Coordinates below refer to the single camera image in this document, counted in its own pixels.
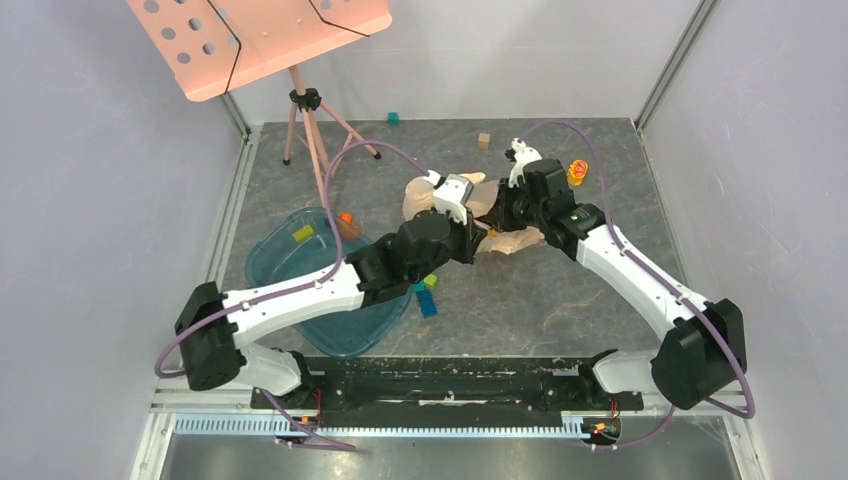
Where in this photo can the blue lego brick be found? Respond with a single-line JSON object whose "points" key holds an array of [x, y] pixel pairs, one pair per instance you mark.
{"points": [[426, 303]]}

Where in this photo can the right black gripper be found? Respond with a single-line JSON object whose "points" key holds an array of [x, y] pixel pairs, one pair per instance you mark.
{"points": [[500, 213]]}

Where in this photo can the aluminium frame rail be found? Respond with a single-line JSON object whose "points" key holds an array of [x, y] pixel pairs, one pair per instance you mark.
{"points": [[227, 411]]}

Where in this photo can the small wooden cube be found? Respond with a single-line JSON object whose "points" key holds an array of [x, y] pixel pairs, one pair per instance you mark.
{"points": [[484, 140]]}

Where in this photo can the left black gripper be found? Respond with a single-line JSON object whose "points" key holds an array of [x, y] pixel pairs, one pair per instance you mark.
{"points": [[471, 235]]}

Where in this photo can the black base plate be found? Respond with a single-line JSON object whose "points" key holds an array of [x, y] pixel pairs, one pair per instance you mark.
{"points": [[452, 392]]}

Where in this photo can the pink music stand desk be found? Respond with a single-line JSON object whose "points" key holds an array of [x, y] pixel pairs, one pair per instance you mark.
{"points": [[213, 47]]}

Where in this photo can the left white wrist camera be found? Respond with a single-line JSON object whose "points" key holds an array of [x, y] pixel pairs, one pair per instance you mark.
{"points": [[450, 195]]}

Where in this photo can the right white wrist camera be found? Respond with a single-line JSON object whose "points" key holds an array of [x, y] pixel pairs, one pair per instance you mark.
{"points": [[520, 155]]}

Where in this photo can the yellow butterfly toy block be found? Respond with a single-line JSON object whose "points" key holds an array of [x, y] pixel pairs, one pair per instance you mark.
{"points": [[577, 171]]}

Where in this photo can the yellow green block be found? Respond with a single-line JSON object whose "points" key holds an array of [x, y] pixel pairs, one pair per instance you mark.
{"points": [[303, 234]]}

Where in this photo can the orange curved toy block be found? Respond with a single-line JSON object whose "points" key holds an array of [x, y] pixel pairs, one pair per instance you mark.
{"points": [[348, 230]]}

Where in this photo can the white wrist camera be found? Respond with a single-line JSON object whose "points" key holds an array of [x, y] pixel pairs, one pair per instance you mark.
{"points": [[450, 195], [520, 155]]}

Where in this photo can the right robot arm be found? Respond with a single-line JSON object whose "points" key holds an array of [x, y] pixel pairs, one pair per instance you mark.
{"points": [[702, 355]]}

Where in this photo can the lime green cube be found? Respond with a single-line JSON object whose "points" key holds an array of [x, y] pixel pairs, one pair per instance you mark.
{"points": [[430, 281]]}

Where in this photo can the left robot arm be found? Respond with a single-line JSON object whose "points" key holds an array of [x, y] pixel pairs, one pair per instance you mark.
{"points": [[218, 332]]}

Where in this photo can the teal plastic tray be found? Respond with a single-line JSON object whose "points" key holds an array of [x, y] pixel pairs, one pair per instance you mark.
{"points": [[279, 257]]}

